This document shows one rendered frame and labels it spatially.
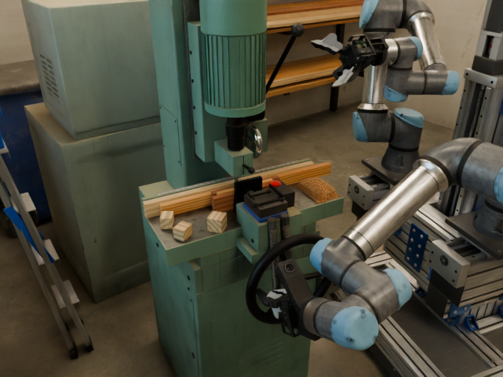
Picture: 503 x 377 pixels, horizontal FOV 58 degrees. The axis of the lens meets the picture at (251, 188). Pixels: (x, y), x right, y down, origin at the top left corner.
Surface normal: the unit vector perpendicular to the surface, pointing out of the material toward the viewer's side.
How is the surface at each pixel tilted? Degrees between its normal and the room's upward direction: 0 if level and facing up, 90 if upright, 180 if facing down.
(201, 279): 90
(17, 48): 90
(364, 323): 60
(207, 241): 90
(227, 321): 90
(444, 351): 0
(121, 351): 0
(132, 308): 0
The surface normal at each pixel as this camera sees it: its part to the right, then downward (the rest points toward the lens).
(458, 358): 0.00, -0.88
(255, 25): 0.64, 0.37
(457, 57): -0.81, 0.28
